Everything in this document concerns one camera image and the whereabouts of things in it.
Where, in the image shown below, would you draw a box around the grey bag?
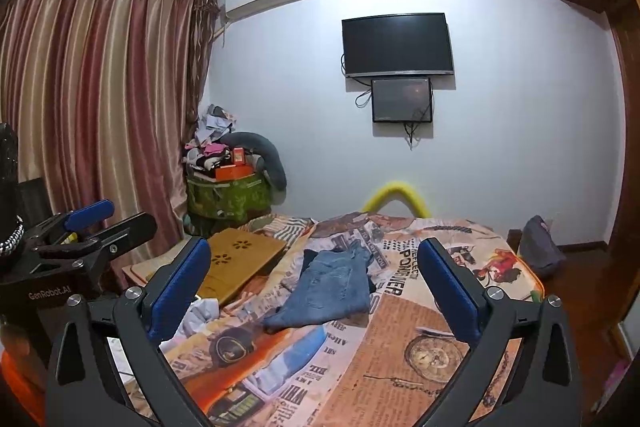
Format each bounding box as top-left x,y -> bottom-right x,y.
517,215 -> 567,280

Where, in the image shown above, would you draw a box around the yellow foam tube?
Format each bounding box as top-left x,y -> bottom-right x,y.
361,180 -> 432,219

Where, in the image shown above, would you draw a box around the green patterned bag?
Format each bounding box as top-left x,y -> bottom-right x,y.
186,172 -> 273,224

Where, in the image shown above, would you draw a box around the orange box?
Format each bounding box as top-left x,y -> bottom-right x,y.
215,163 -> 253,182

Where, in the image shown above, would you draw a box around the blue denim pants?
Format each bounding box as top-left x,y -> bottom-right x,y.
262,239 -> 376,334

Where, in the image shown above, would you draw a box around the black wall television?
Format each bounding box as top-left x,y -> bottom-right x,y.
341,12 -> 455,78

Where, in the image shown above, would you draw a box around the small wall monitor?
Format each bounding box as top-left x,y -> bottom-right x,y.
371,77 -> 434,124

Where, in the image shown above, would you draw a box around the striped pillow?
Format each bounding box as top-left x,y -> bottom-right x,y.
242,216 -> 316,253

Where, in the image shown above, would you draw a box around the striped red curtain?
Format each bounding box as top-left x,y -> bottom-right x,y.
0,0 -> 221,293

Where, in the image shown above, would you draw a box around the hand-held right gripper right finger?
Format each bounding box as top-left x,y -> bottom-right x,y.
417,237 -> 586,427

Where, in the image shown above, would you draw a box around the printed blanket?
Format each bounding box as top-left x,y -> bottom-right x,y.
107,212 -> 543,427

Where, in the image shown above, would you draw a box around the grey neck pillow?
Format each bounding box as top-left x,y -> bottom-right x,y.
227,132 -> 288,190

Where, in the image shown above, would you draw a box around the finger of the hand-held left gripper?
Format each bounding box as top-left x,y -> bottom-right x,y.
29,200 -> 115,244
35,214 -> 157,268

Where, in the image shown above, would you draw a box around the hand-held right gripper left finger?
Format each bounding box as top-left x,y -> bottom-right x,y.
45,237 -> 213,427

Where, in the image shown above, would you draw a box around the orange basin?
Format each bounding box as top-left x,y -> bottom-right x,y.
0,347 -> 47,424

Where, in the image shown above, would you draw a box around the bamboo lap desk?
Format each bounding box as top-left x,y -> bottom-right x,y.
197,228 -> 288,308

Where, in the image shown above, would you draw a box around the pile of clothes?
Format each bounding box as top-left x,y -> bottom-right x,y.
184,103 -> 246,170

